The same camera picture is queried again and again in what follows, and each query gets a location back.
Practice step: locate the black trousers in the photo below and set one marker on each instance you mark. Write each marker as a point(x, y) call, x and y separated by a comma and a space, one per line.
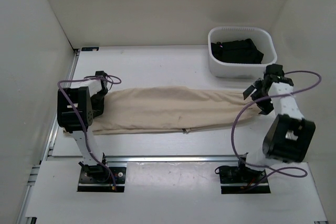
point(237, 51)

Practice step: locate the black corner bracket label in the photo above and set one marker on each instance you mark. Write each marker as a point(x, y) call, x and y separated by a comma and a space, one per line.
point(89, 48)

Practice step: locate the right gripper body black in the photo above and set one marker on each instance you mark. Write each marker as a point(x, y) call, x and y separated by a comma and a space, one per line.
point(259, 93)

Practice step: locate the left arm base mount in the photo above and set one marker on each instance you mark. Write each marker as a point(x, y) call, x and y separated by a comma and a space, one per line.
point(110, 179)

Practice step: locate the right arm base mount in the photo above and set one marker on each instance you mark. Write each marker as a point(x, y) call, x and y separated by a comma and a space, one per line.
point(242, 180)

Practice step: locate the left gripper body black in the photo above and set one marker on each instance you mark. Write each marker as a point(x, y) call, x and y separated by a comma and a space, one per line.
point(97, 101)

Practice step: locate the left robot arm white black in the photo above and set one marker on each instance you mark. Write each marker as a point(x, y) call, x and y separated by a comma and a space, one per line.
point(79, 102)

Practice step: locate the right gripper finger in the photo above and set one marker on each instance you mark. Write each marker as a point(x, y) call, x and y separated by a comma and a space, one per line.
point(265, 108)
point(252, 88)

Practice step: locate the beige trousers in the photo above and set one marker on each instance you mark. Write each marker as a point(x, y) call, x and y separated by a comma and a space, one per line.
point(167, 109)

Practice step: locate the white plastic basket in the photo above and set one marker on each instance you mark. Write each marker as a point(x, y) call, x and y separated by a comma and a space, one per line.
point(262, 40)

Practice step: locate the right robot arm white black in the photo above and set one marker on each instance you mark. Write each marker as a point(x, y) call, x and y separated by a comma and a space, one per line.
point(290, 134)

